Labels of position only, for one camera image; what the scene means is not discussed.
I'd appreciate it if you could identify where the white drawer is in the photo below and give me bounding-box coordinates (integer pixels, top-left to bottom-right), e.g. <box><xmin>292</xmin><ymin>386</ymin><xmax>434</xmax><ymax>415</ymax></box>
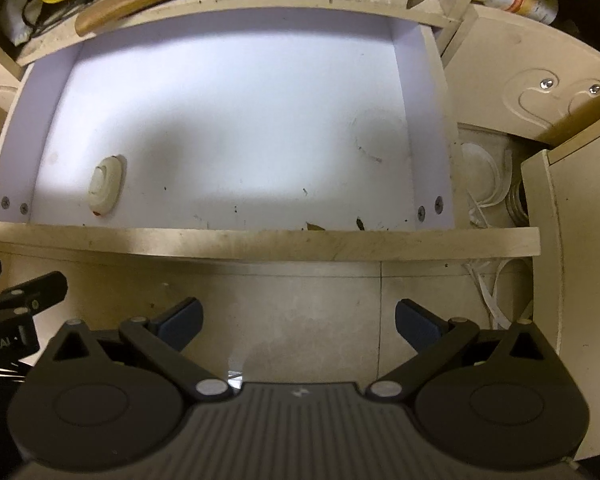
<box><xmin>0</xmin><ymin>7</ymin><xmax>541</xmax><ymax>264</ymax></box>

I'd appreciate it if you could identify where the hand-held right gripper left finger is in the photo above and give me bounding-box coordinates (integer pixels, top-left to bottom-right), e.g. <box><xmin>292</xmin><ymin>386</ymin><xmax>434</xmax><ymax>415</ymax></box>
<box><xmin>52</xmin><ymin>297</ymin><xmax>233</xmax><ymax>403</ymax></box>

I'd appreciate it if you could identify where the white flat cable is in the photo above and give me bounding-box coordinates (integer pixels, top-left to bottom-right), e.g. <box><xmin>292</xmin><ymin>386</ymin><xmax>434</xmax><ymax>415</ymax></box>
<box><xmin>460</xmin><ymin>141</ymin><xmax>536</xmax><ymax>332</ymax></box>

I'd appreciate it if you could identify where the beige oval switch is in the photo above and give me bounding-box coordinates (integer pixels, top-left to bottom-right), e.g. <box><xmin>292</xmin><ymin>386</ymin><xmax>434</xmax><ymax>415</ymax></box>
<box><xmin>87</xmin><ymin>156</ymin><xmax>127</xmax><ymax>216</ymax></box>

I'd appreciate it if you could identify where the cream carved drawer front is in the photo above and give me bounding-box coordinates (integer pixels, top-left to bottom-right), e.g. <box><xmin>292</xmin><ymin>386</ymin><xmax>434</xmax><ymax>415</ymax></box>
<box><xmin>440</xmin><ymin>5</ymin><xmax>600</xmax><ymax>147</ymax></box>

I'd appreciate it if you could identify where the cream cabinet door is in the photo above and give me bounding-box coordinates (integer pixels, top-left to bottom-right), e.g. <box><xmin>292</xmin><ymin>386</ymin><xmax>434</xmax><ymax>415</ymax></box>
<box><xmin>520</xmin><ymin>124</ymin><xmax>600</xmax><ymax>462</ymax></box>

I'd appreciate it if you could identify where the white crumpled bag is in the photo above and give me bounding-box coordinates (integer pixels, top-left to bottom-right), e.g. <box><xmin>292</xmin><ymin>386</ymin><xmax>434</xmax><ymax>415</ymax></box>
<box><xmin>4</xmin><ymin>0</ymin><xmax>46</xmax><ymax>43</ymax></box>

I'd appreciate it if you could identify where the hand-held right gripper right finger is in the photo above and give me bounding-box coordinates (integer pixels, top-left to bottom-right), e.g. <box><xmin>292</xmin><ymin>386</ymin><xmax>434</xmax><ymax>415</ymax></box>
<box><xmin>365</xmin><ymin>299</ymin><xmax>556</xmax><ymax>401</ymax></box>

